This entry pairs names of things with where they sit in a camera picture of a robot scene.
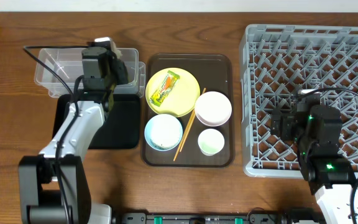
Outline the green snack wrapper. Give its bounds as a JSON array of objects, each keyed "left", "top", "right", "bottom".
[{"left": 150, "top": 70, "right": 180, "bottom": 107}]

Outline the pink plastic bowl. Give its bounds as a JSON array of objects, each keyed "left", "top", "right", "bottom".
[{"left": 195, "top": 91, "right": 232, "bottom": 127}]

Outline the white green cup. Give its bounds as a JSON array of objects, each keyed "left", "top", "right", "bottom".
[{"left": 198, "top": 129, "right": 225, "bottom": 156}]

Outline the light blue bowl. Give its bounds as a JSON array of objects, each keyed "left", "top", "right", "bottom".
[{"left": 144, "top": 114, "right": 183, "bottom": 151}]

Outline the wooden chopstick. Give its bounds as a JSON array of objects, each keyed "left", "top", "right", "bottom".
[
  {"left": 173, "top": 87, "right": 207, "bottom": 162},
  {"left": 179, "top": 110, "right": 195, "bottom": 152}
]

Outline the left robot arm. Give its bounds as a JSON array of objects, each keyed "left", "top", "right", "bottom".
[{"left": 18, "top": 42, "right": 127, "bottom": 223}]

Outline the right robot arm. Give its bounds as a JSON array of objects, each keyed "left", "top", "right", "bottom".
[{"left": 270, "top": 90, "right": 358, "bottom": 223}]

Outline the clear plastic waste bin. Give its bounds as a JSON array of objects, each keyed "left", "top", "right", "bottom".
[{"left": 34, "top": 48, "right": 145, "bottom": 98}]

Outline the grey plastic dishwasher rack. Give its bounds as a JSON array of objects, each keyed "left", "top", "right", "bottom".
[{"left": 239, "top": 24, "right": 358, "bottom": 179}]

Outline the black plastic tray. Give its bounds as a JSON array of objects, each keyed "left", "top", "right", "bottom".
[{"left": 52, "top": 93, "right": 142, "bottom": 150}]

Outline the yellow plastic plate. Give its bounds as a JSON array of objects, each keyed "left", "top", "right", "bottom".
[{"left": 145, "top": 67, "right": 201, "bottom": 118}]

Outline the dark brown serving tray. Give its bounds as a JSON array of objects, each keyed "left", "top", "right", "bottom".
[{"left": 141, "top": 54, "right": 235, "bottom": 167}]

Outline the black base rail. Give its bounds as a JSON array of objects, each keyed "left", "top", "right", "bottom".
[{"left": 112, "top": 207, "right": 326, "bottom": 224}]

